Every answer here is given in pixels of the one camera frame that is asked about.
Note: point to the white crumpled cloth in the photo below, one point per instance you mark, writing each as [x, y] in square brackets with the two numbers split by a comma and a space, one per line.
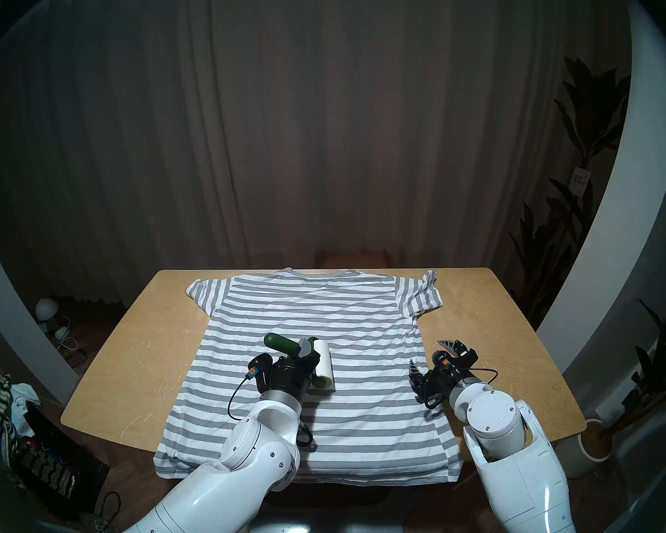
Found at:
[25, 396]

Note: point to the white plant tag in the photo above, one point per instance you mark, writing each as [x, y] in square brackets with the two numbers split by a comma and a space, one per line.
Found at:
[580, 180]

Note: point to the dark potted plant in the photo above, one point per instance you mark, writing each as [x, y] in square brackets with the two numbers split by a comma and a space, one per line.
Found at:
[657, 371]

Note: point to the grey white striped t-shirt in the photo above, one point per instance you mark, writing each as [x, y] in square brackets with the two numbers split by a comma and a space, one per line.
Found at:
[311, 304]

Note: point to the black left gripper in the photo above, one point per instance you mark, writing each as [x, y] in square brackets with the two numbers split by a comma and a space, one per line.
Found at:
[288, 376]

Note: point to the long pleated curtain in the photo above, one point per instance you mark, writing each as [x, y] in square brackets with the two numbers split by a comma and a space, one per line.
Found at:
[311, 121]

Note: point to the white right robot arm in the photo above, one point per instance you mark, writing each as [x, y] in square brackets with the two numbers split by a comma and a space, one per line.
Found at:
[494, 415]

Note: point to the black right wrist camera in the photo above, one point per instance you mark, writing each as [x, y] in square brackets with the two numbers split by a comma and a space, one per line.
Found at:
[467, 355]

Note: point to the tall dark leafy plant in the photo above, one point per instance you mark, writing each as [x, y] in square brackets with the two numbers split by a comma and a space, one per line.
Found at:
[583, 110]

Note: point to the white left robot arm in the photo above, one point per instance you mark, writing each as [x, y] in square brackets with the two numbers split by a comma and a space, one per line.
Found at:
[255, 454]

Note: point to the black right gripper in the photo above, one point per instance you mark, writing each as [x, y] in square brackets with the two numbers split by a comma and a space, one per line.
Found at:
[444, 376]

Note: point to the black storage box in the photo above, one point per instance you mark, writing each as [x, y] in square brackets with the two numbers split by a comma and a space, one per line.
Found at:
[83, 471]

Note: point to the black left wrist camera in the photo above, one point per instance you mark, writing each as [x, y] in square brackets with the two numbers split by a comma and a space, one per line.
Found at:
[260, 364]

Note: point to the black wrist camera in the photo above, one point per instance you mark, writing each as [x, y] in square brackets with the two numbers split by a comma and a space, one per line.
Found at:
[260, 364]
[467, 355]

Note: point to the white plant pot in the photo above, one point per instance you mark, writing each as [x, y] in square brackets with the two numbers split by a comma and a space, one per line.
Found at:
[585, 454]

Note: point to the white mushroom lamp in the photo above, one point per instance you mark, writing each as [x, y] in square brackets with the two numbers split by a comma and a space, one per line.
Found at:
[46, 308]

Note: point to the white curved arch column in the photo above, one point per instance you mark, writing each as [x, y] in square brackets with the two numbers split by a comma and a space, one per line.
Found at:
[621, 204]
[16, 326]

